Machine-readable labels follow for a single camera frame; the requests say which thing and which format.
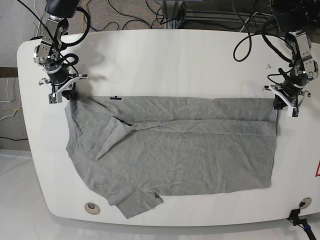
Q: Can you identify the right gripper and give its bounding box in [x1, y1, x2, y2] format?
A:
[38, 70, 88, 101]

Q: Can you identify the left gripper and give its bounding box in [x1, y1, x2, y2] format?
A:
[262, 84, 311, 116]

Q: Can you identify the grey t-shirt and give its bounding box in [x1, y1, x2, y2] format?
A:
[65, 96, 278, 218]

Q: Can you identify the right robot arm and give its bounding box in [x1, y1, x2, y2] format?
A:
[33, 0, 91, 104]

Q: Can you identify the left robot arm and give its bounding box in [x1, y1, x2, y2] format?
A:
[258, 0, 320, 118]

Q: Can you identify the red warning sticker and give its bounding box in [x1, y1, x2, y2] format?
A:
[315, 161, 320, 177]

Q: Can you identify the silver table grommet right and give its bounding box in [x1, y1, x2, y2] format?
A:
[298, 197, 312, 209]

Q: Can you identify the beige table grommet left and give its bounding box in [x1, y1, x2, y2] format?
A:
[84, 202, 101, 215]

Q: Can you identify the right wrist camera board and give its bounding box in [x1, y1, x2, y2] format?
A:
[48, 92, 63, 104]

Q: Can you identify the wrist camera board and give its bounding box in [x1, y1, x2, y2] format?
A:
[287, 105, 301, 118]
[48, 92, 63, 104]

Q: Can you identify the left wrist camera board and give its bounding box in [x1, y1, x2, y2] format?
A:
[287, 105, 301, 118]

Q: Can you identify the yellow cable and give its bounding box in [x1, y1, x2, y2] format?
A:
[0, 82, 23, 121]

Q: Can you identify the black clamp with cable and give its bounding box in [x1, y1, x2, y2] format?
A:
[287, 209, 317, 240]

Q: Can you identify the black aluminium frame rail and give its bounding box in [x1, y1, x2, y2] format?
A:
[184, 9, 274, 24]

